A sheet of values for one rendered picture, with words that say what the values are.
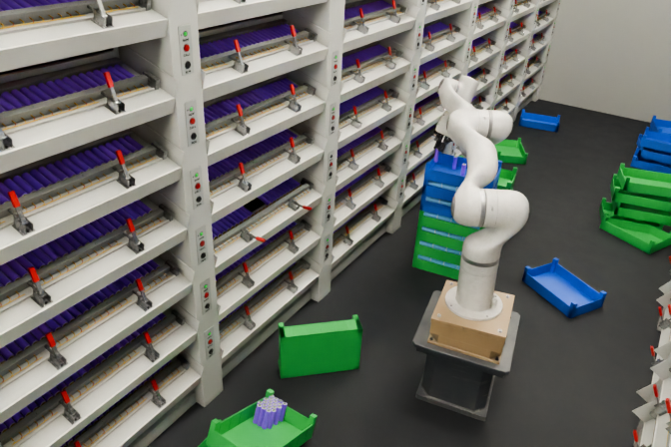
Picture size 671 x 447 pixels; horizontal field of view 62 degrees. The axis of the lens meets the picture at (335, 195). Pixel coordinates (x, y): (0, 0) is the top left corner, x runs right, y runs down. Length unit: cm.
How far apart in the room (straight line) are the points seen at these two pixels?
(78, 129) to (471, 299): 127
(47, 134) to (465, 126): 129
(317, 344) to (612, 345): 124
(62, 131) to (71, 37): 20
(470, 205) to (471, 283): 28
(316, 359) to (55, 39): 141
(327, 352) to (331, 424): 25
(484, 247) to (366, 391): 72
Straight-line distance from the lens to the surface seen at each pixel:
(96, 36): 133
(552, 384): 237
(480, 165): 186
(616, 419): 235
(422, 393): 216
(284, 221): 204
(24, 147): 128
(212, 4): 158
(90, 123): 136
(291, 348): 210
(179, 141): 154
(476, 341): 192
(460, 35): 327
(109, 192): 146
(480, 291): 190
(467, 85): 247
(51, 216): 140
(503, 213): 176
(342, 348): 214
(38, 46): 126
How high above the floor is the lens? 159
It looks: 28 degrees down
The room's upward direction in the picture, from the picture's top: 3 degrees clockwise
